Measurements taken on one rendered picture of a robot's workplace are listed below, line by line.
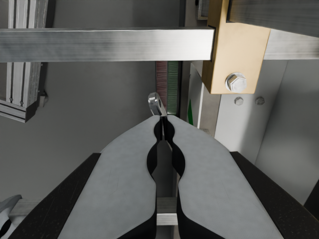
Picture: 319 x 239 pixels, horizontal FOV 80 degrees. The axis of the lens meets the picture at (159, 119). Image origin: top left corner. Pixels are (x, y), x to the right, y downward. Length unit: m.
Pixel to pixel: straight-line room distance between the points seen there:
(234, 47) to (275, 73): 0.30
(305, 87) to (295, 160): 0.15
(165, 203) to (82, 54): 0.24
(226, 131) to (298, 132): 0.16
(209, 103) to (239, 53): 0.19
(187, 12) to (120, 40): 0.16
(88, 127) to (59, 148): 0.29
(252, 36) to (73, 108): 1.15
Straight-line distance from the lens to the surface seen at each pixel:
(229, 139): 0.55
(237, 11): 0.19
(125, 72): 1.10
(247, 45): 0.22
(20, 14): 0.95
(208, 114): 0.40
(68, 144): 1.44
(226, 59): 0.21
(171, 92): 0.36
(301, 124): 0.47
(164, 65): 0.35
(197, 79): 0.29
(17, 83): 1.06
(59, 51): 0.23
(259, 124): 0.56
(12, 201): 0.41
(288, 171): 0.52
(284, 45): 0.24
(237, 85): 0.21
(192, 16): 0.34
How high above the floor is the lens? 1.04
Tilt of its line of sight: 60 degrees down
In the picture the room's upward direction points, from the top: 179 degrees clockwise
